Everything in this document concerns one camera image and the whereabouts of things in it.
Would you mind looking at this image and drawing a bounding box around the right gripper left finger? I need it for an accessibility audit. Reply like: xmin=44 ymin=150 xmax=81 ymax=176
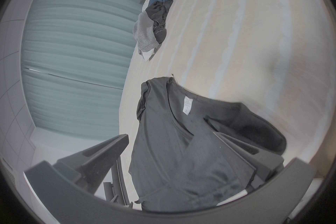
xmin=54 ymin=134 xmax=130 ymax=189

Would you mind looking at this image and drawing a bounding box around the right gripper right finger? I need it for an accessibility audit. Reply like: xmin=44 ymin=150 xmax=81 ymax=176
xmin=213 ymin=132 xmax=284 ymax=190

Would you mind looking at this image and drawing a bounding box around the black T-shirt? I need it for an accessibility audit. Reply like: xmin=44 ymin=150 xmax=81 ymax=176
xmin=128 ymin=76 xmax=287 ymax=213

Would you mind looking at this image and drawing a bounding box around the bed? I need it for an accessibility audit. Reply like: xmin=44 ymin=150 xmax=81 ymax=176
xmin=118 ymin=0 xmax=334 ymax=211

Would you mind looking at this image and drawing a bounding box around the pile of clothes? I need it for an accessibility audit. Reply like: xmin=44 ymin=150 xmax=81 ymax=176
xmin=132 ymin=0 xmax=196 ymax=62

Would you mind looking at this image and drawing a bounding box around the black chest of drawers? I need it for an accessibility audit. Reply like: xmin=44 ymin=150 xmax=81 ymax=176
xmin=103 ymin=159 xmax=130 ymax=205

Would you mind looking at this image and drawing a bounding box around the blue-green curtain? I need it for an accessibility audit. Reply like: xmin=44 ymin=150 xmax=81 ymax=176
xmin=22 ymin=68 xmax=126 ymax=140
xmin=20 ymin=0 xmax=144 ymax=90

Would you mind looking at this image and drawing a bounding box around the white ceiling air vent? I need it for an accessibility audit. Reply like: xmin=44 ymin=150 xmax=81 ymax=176
xmin=2 ymin=158 xmax=18 ymax=188

